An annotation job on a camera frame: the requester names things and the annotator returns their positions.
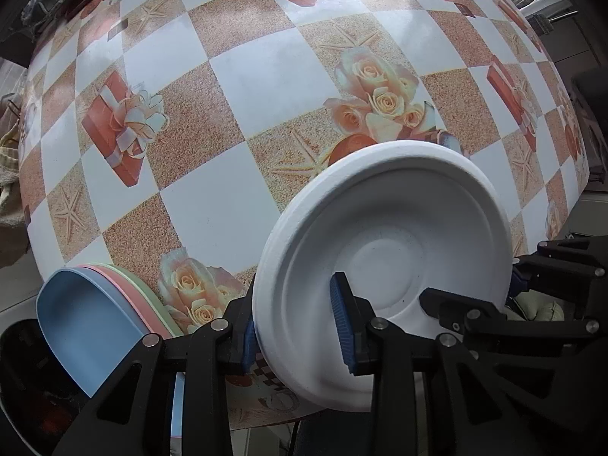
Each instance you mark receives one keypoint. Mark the cream cushion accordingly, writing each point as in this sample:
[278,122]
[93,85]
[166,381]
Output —
[536,311]

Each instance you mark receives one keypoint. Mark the dark cabinet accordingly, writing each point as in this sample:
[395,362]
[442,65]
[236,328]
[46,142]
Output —
[591,118]

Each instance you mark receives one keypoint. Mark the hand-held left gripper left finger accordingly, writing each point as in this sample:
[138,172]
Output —
[249,344]

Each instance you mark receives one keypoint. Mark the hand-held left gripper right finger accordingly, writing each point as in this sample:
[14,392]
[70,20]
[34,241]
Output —
[342,318]

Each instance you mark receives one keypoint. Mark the large white plate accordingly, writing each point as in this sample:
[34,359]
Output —
[380,228]

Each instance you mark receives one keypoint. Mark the blue plate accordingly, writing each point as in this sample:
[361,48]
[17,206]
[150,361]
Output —
[80,313]

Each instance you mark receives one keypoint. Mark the dark round appliance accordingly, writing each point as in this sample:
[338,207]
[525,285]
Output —
[33,389]

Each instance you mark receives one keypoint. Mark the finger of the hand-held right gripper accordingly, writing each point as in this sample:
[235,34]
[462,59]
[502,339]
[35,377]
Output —
[520,282]
[456,311]

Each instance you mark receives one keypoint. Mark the green plate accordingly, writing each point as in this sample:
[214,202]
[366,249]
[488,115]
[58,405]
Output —
[153,301]

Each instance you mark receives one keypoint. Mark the beige cloth bag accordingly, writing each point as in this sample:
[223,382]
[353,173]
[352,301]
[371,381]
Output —
[9,166]

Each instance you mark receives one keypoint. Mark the checkered printed tablecloth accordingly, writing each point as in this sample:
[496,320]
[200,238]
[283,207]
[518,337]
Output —
[213,128]

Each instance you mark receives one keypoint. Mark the pink plate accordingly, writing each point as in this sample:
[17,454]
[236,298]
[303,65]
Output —
[126,289]

